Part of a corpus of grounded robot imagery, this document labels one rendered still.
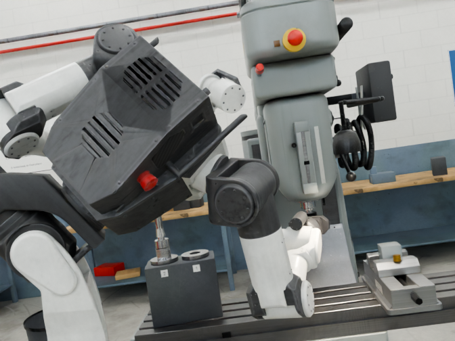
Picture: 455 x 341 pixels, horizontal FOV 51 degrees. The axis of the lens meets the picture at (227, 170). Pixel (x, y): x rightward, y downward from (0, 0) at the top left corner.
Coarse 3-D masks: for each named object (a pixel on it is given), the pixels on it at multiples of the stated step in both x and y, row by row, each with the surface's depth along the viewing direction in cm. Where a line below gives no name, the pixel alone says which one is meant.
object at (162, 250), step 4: (156, 244) 151; (160, 244) 151; (164, 244) 151; (168, 244) 152; (156, 248) 152; (160, 248) 151; (164, 248) 151; (168, 248) 152; (156, 252) 152; (160, 252) 151; (164, 252) 151; (168, 252) 152; (156, 256) 153; (160, 256) 151; (164, 256) 151; (168, 256) 152
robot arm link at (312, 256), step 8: (312, 232) 126; (320, 232) 128; (312, 240) 123; (320, 240) 128; (304, 248) 121; (312, 248) 120; (320, 248) 127; (304, 256) 119; (312, 256) 120; (320, 256) 126; (312, 264) 121
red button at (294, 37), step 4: (292, 32) 122; (296, 32) 121; (300, 32) 122; (288, 36) 122; (292, 36) 122; (296, 36) 121; (300, 36) 121; (288, 40) 122; (292, 40) 122; (296, 40) 122; (300, 40) 122; (292, 44) 122; (296, 44) 122
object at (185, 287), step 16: (176, 256) 152; (192, 256) 150; (208, 256) 152; (160, 272) 147; (176, 272) 148; (192, 272) 148; (208, 272) 148; (160, 288) 148; (176, 288) 148; (192, 288) 148; (208, 288) 149; (160, 304) 148; (176, 304) 148; (192, 304) 149; (208, 304) 149; (160, 320) 148; (176, 320) 149; (192, 320) 149
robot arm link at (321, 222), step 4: (312, 216) 147; (316, 216) 146; (320, 216) 145; (312, 220) 137; (316, 220) 141; (320, 220) 143; (324, 220) 144; (288, 224) 148; (316, 224) 137; (320, 224) 141; (324, 224) 144; (328, 224) 146; (320, 228) 141; (324, 228) 144; (328, 228) 144; (324, 232) 145
